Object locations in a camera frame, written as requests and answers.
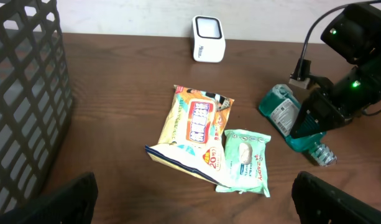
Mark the orange wiper sheet bag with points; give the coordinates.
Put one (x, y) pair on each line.
(191, 138)

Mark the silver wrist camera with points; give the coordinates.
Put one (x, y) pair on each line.
(301, 75)

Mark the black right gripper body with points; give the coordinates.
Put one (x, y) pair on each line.
(337, 105)

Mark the grey plastic basket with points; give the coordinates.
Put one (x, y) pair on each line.
(35, 97)

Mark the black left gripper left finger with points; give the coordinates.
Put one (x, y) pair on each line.
(72, 203)

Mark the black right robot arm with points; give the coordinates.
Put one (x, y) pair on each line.
(355, 34)

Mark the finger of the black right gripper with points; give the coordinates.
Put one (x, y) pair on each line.
(317, 115)

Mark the white black barcode scanner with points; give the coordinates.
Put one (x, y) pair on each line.
(207, 39)

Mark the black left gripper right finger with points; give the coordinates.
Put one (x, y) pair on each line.
(317, 201)

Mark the teal package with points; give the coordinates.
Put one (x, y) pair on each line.
(245, 159)

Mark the teal mouthwash bottle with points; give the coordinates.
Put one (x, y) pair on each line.
(281, 108)

